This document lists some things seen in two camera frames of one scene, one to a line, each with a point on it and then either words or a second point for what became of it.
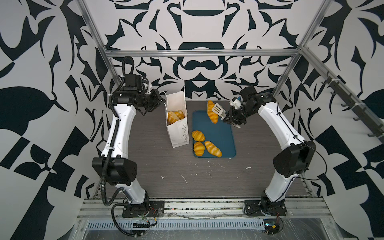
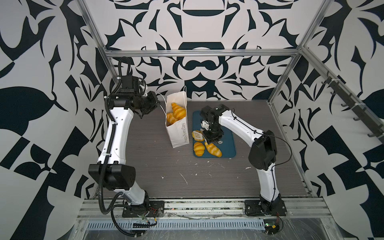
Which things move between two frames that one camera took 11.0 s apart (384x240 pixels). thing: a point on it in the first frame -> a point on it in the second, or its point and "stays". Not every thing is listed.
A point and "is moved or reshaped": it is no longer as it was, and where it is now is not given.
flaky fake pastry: (172, 118) stays
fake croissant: (198, 136) stays
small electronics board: (271, 226) stays
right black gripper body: (237, 116) -> (212, 134)
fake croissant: (212, 149) stays
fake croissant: (213, 116) is moved or reshaped
